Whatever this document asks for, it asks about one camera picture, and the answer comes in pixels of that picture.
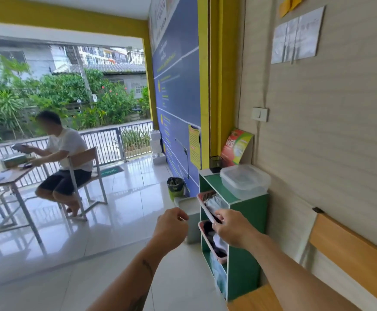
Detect person's right hand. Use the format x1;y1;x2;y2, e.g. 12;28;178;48
212;209;262;250

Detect person's left hand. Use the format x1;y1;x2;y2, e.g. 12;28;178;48
151;207;190;248

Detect pink plastic basket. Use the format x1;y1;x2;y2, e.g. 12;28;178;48
196;190;228;224
198;220;229;265

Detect person's right forearm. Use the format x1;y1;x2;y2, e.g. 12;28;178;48
246;233;364;311

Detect person's left forearm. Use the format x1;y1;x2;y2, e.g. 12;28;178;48
87;237;164;311

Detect white plastic bin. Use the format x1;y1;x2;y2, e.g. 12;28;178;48
174;197;202;245

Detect grey and white cloth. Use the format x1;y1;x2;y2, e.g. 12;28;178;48
204;194;230;218

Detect black and white clothes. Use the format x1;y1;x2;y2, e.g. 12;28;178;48
203;221;228;258

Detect green and black waste bin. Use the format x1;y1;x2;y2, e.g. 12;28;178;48
166;177;185;202

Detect clear lidded plastic container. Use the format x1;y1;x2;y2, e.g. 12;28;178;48
220;164;272;200

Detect green shelf unit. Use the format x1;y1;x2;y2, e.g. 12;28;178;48
199;170;269;302

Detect black mesh pen cup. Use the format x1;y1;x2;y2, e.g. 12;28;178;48
209;155;224;174

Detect teal plastic bag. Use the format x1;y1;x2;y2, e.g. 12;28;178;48
209;251;229;299

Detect red and green leaflet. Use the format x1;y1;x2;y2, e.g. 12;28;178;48
220;128;254;167

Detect yellow notice paper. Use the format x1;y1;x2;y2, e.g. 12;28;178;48
188;125;202;171

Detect white plastic stand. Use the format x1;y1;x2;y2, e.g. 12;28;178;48
149;129;166;166

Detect green doormat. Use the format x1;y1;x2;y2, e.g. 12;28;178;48
99;166;125;179

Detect potted spiky plant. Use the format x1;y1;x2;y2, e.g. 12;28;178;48
121;127;152;153

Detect grey metal railing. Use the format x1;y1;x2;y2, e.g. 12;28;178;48
0;121;154;189

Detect blue poster board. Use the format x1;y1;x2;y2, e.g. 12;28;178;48
148;0;202;198

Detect wooden bench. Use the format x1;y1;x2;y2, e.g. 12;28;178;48
227;207;377;311

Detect grey neighbouring house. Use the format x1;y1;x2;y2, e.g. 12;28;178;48
53;63;148;100

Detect grey utility pole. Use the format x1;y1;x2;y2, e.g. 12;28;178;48
73;46;94;103

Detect white paper sheet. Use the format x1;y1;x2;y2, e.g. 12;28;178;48
287;6;326;63
271;21;289;65

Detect green box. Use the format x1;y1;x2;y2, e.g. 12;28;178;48
0;153;29;169

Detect green garden bushes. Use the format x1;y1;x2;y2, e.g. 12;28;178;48
0;56;151;147

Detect wooden metal-legged table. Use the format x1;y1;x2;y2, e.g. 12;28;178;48
0;163;43;245

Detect white wall switch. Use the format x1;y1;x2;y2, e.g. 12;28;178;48
251;107;269;123

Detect grey wall cable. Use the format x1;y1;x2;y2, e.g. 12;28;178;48
255;58;271;165

